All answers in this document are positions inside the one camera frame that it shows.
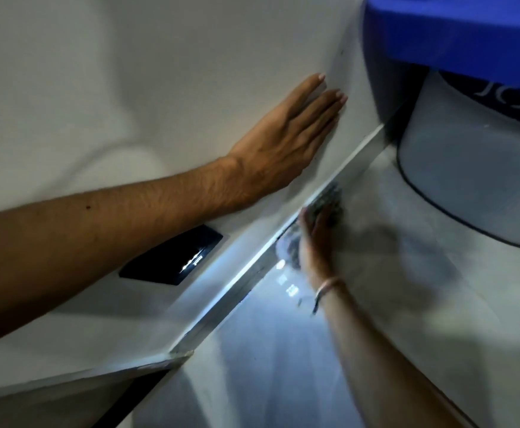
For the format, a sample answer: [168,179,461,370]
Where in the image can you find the person's right hand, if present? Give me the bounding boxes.
[297,204,345,291]

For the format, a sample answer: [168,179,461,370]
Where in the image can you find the person's left hand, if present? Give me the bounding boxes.
[225,74,349,210]

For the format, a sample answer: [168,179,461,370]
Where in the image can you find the grey cleaning cloth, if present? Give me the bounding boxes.
[275,182,345,273]

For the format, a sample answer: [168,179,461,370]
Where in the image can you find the person's left forearm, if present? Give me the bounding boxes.
[0,157,245,353]

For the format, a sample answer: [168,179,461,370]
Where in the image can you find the person's right forearm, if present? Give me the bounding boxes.
[317,281,467,428]

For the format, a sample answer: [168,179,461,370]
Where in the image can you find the thin thread wristband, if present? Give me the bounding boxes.
[311,276,348,315]

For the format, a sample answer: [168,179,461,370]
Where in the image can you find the blue plastic lid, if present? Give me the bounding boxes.
[361,0,520,130]

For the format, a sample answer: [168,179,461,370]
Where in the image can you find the translucent white plastic container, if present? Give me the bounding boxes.
[395,69,520,251]

